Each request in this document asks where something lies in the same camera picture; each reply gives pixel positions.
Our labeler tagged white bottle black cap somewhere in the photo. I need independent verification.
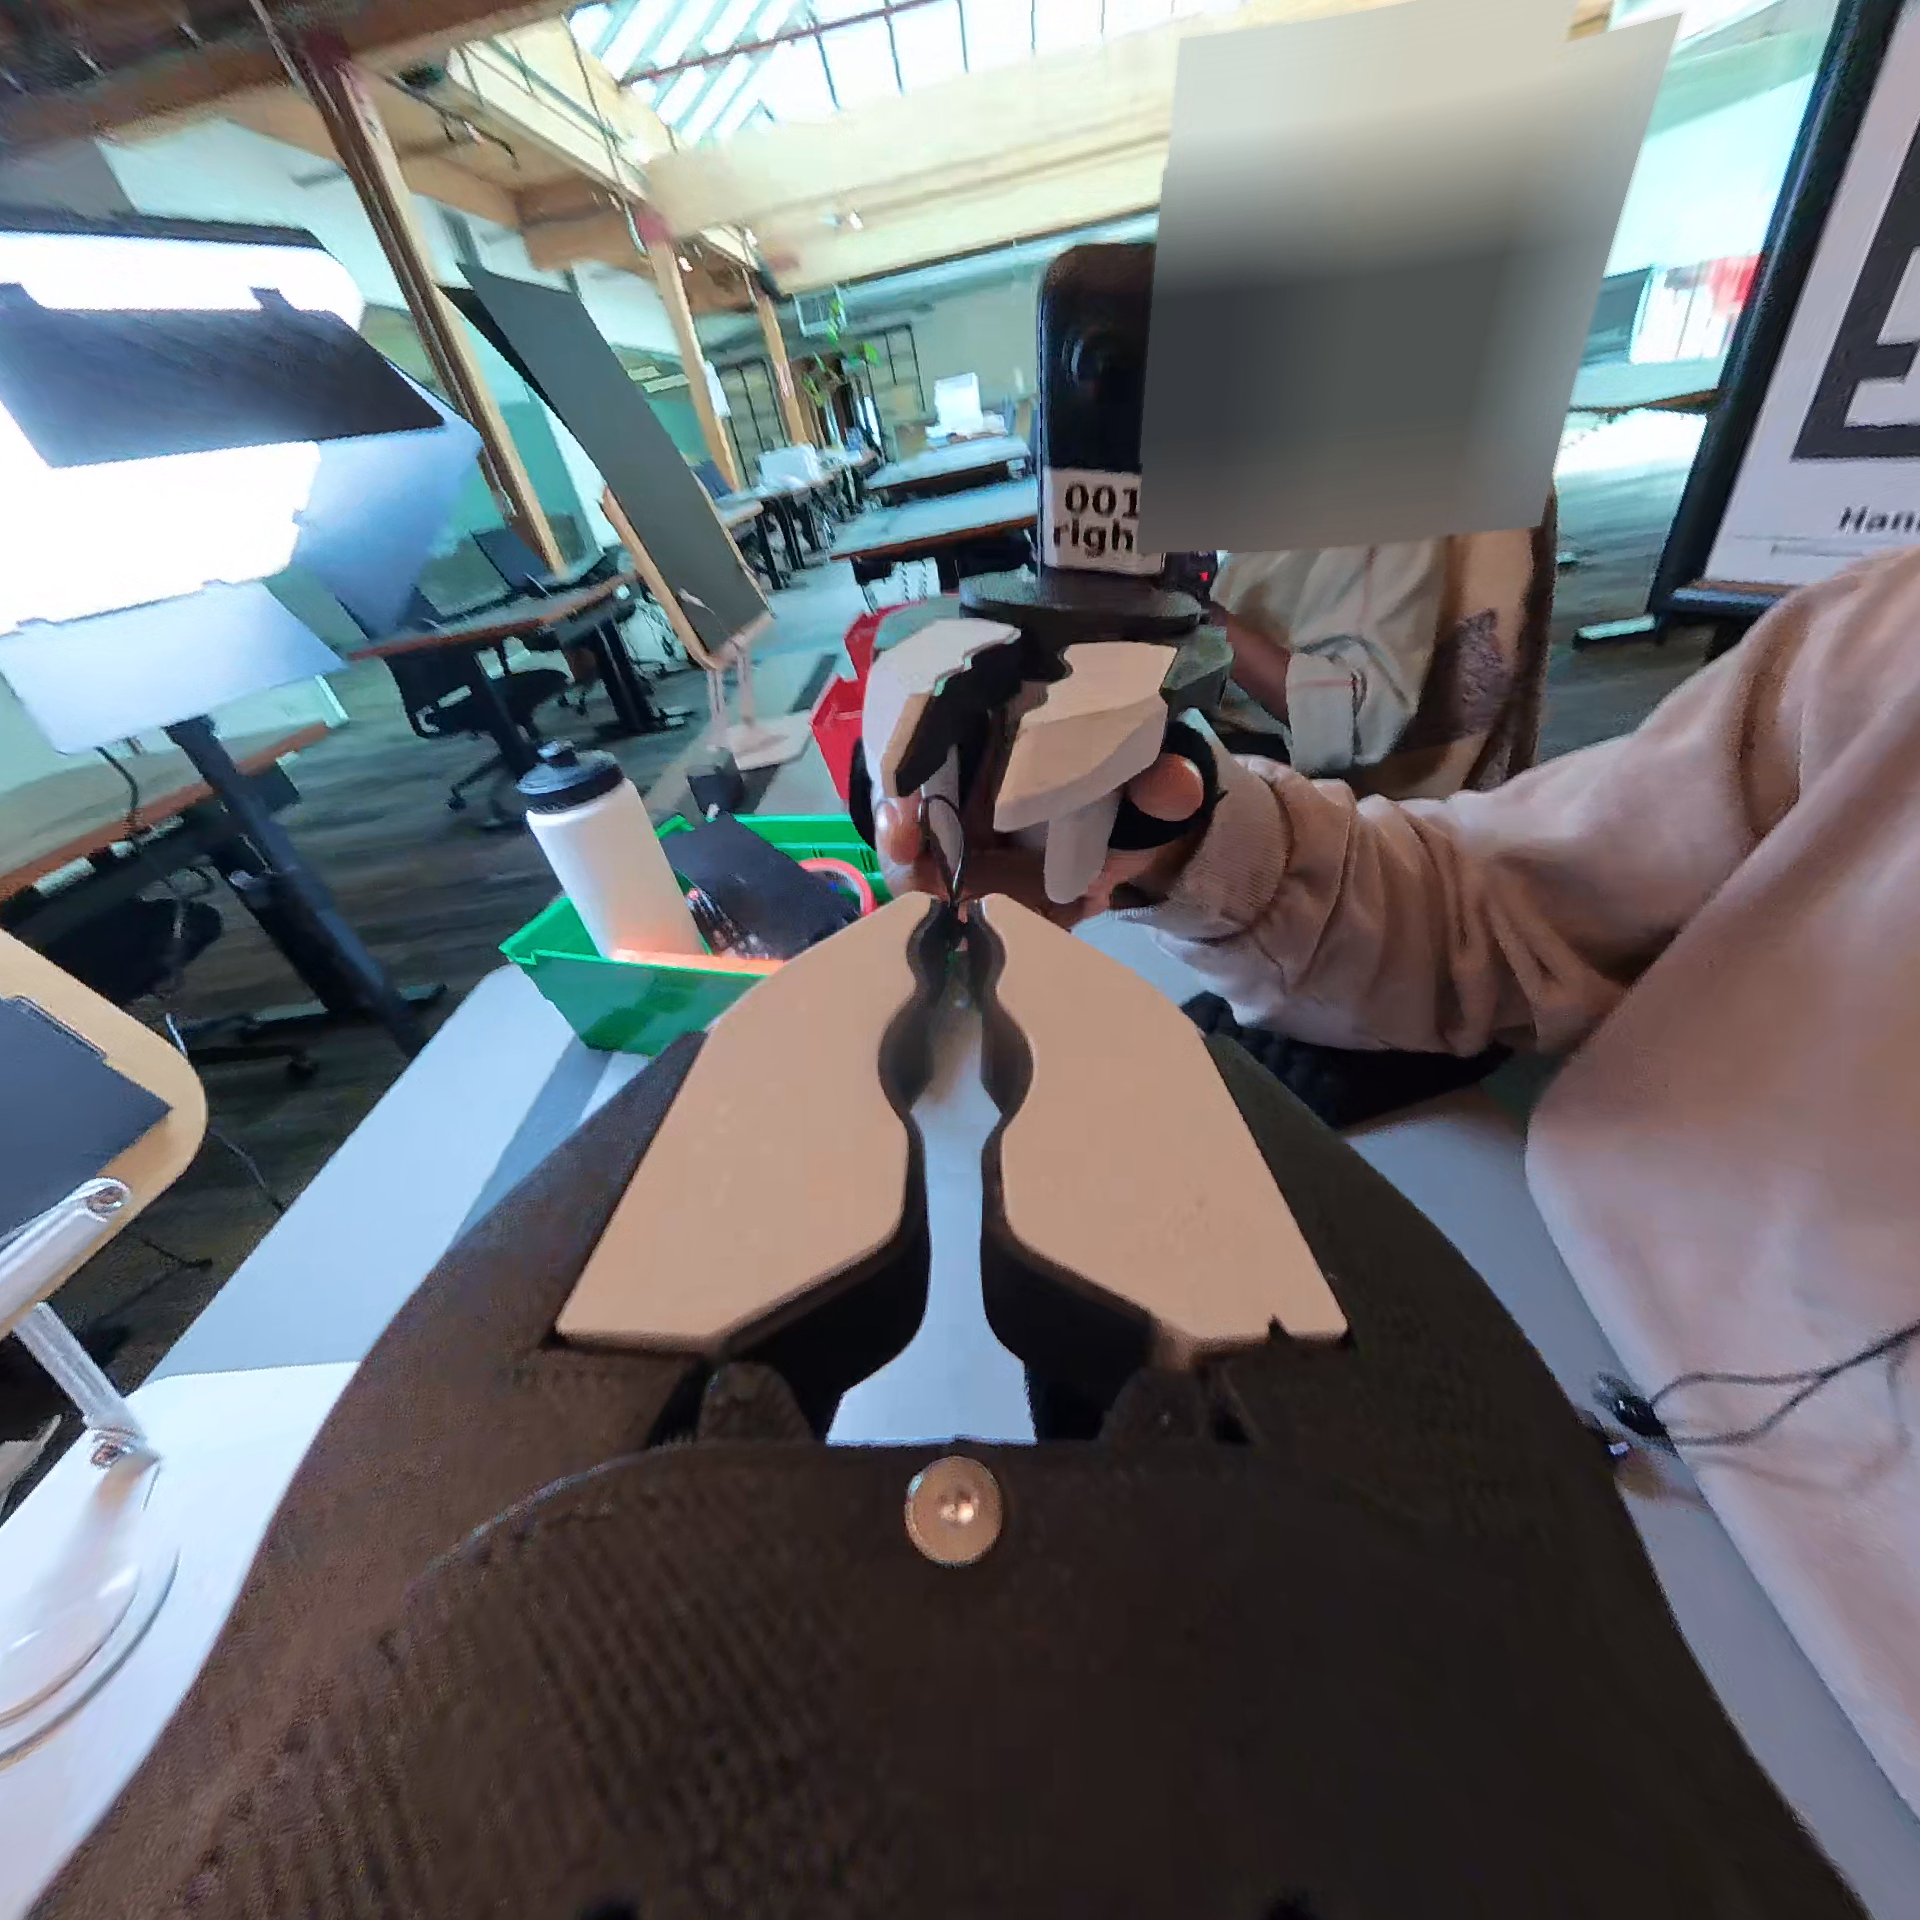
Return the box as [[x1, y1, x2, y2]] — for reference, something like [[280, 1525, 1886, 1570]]
[[520, 743, 706, 961]]

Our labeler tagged black cord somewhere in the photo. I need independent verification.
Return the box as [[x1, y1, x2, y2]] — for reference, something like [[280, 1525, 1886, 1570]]
[[1592, 1319, 1920, 1464]]

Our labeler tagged black light stand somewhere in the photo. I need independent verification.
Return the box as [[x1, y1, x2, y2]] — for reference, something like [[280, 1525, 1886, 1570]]
[[164, 719, 444, 1058]]

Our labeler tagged wooden office desk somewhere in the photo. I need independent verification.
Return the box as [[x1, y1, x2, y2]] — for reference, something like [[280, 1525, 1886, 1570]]
[[345, 575, 664, 736], [0, 719, 331, 902]]

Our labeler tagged black board with wooden rim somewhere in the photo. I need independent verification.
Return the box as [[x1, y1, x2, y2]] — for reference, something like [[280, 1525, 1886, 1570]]
[[0, 930, 209, 1336], [451, 262, 818, 767]]

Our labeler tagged black office chair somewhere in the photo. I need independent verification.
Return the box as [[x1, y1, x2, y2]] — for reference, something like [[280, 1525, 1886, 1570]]
[[390, 584, 572, 826]]

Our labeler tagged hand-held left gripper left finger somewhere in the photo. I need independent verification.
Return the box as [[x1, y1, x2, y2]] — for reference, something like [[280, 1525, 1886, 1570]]
[[555, 896, 936, 1346]]

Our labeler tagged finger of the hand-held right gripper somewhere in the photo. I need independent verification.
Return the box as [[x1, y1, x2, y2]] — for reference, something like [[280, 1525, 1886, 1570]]
[[990, 641, 1179, 833], [862, 616, 1025, 822]]

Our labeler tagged green potted plant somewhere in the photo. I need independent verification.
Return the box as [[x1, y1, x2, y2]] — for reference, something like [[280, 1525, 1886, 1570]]
[[796, 292, 886, 399]]

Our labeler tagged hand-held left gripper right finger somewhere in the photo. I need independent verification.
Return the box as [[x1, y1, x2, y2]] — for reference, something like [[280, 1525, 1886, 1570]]
[[979, 896, 1350, 1356]]

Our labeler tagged person's right forearm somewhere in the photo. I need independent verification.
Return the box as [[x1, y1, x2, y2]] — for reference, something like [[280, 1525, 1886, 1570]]
[[1171, 546, 1920, 1058]]

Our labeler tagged black framed marker sign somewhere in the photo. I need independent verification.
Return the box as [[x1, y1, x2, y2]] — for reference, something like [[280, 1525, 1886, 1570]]
[[1650, 0, 1920, 632]]

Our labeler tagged green plastic bin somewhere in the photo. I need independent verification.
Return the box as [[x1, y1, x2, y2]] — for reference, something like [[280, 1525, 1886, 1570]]
[[502, 809, 896, 1055]]

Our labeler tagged low red plastic bin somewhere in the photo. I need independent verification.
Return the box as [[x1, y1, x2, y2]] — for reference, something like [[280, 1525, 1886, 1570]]
[[809, 608, 889, 810]]

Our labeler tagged black plate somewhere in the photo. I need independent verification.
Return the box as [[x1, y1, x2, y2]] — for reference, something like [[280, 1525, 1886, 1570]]
[[661, 816, 859, 957]]

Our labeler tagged studio softbox light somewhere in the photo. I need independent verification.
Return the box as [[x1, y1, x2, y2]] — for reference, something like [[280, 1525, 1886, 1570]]
[[0, 209, 483, 751]]

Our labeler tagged black thread loop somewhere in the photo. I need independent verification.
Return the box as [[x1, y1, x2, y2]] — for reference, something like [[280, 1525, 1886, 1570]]
[[908, 790, 985, 985]]

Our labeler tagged person's right hand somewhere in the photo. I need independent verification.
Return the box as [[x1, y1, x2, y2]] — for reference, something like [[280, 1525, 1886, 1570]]
[[870, 753, 1224, 928]]

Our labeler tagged white metal rod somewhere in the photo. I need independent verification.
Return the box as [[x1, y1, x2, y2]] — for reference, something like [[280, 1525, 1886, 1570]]
[[16, 1304, 153, 1471]]

